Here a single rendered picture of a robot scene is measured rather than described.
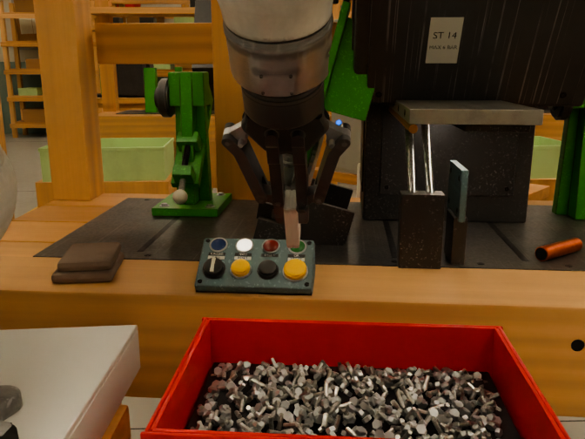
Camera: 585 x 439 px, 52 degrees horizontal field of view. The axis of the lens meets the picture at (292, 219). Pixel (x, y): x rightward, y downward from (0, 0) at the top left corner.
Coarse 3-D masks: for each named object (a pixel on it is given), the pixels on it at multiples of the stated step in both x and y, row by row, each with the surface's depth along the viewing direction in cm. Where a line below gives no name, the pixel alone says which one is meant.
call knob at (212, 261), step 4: (208, 260) 77; (212, 260) 77; (216, 260) 77; (220, 260) 77; (204, 264) 77; (208, 264) 76; (212, 264) 76; (216, 264) 76; (220, 264) 76; (204, 268) 76; (208, 268) 76; (212, 268) 76; (216, 268) 76; (220, 268) 76; (208, 272) 76; (212, 272) 76; (216, 272) 76; (220, 272) 76; (212, 276) 76
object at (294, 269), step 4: (292, 260) 76; (296, 260) 76; (300, 260) 76; (288, 264) 76; (292, 264) 76; (296, 264) 76; (300, 264) 76; (304, 264) 76; (284, 268) 76; (288, 268) 75; (292, 268) 75; (296, 268) 75; (300, 268) 75; (304, 268) 75; (284, 272) 76; (288, 272) 75; (292, 272) 75; (296, 272) 75; (300, 272) 75; (304, 272) 75; (288, 276) 75; (292, 276) 75; (296, 276) 75; (300, 276) 75
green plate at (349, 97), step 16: (336, 32) 88; (336, 48) 89; (336, 64) 91; (352, 64) 91; (336, 80) 91; (352, 80) 91; (336, 96) 92; (352, 96) 92; (368, 96) 92; (336, 112) 93; (352, 112) 92
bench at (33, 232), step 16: (48, 208) 131; (64, 208) 131; (80, 208) 131; (96, 208) 131; (16, 224) 118; (32, 224) 118; (48, 224) 118; (64, 224) 118; (80, 224) 118; (0, 240) 107; (16, 240) 107; (32, 240) 107; (48, 240) 107; (32, 256) 98
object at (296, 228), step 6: (294, 192) 67; (294, 198) 66; (294, 204) 66; (294, 210) 65; (294, 216) 66; (294, 222) 67; (294, 228) 68; (300, 228) 72; (294, 234) 69; (294, 240) 69; (294, 246) 70
